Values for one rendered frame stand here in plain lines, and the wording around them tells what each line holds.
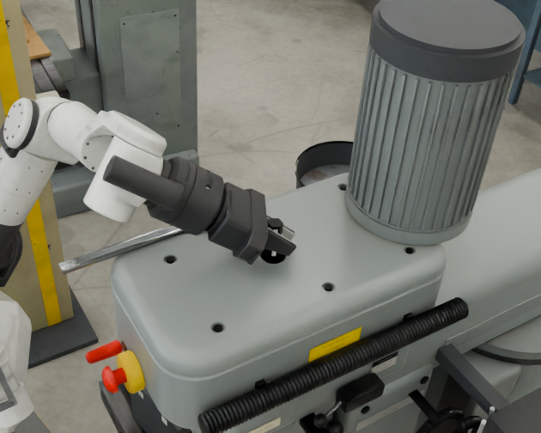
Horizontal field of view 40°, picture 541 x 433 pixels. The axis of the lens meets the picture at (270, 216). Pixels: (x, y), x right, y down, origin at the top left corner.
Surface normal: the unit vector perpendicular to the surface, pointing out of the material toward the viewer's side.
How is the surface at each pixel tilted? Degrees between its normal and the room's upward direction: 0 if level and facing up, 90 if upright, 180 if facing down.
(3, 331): 58
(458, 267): 0
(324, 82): 0
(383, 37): 90
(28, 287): 90
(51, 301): 90
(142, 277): 0
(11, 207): 93
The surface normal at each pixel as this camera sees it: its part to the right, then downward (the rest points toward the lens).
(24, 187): 0.39, 0.65
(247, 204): 0.55, -0.66
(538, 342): 0.05, -0.77
